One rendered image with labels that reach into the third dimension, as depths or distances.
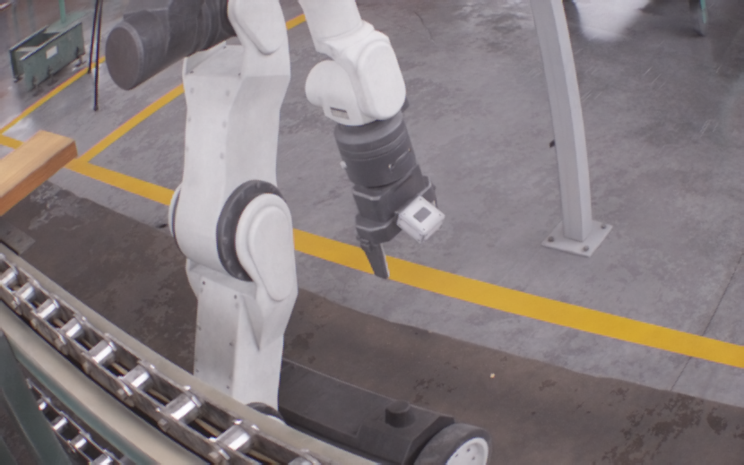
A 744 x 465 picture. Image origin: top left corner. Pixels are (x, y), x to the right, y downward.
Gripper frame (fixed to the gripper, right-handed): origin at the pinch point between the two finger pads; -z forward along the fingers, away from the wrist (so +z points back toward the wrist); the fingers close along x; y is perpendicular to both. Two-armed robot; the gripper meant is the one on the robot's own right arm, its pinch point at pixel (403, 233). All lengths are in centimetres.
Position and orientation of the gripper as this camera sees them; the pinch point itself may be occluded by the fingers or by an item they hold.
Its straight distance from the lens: 139.5
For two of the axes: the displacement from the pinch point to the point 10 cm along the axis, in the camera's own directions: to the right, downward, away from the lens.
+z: -2.5, -7.7, -5.8
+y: -7.2, -2.5, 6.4
